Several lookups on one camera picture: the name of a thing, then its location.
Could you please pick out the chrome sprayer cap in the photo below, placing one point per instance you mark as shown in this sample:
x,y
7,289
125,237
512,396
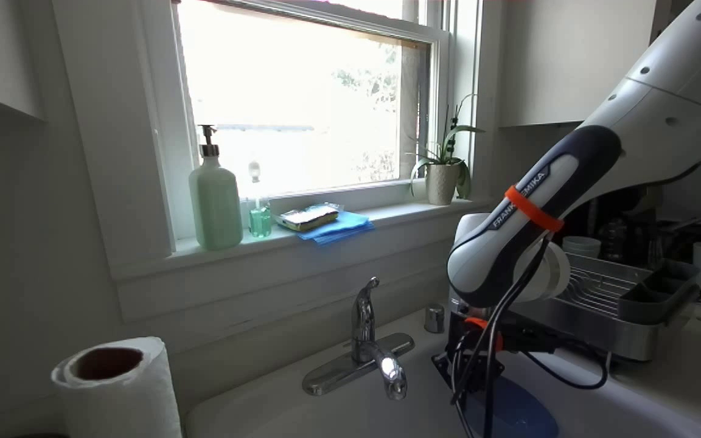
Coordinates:
x,y
432,318

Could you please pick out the white kitchen sink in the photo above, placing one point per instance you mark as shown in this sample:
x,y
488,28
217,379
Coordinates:
x,y
327,410

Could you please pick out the blue cloth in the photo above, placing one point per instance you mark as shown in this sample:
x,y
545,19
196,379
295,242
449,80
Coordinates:
x,y
341,228

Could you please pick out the blue bowl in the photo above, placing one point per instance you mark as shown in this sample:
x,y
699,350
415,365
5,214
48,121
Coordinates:
x,y
521,413

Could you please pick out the white paper towel roll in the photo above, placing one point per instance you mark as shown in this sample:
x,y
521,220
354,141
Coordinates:
x,y
122,402

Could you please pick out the sponge in dish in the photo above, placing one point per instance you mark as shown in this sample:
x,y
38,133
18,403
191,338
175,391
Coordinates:
x,y
308,217

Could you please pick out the silver dish rack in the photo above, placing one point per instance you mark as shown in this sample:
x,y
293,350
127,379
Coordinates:
x,y
609,284

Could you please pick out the small teal bottle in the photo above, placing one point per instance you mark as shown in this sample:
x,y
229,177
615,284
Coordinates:
x,y
259,220

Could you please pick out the white wall cabinet with door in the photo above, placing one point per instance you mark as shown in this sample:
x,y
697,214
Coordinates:
x,y
561,55

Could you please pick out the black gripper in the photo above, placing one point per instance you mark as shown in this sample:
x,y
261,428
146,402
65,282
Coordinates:
x,y
521,335

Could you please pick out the pale green cup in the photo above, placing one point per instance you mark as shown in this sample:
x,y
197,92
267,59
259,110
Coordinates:
x,y
582,244

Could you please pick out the chrome faucet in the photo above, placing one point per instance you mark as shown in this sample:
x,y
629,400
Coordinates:
x,y
364,343

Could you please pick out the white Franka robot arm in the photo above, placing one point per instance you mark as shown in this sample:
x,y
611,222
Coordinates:
x,y
658,121

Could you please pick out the potted plant in white pot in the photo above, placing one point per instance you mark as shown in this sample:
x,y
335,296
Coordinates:
x,y
442,181

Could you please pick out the black coffee maker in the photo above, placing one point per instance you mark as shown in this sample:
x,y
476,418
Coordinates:
x,y
629,220

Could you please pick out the white framed window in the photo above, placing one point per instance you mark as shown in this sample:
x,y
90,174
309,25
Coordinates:
x,y
303,98

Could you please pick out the dark gray utensil caddy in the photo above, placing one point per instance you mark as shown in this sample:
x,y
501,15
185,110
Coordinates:
x,y
658,295

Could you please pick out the green soap pump bottle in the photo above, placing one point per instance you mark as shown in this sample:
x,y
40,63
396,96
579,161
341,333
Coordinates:
x,y
214,208

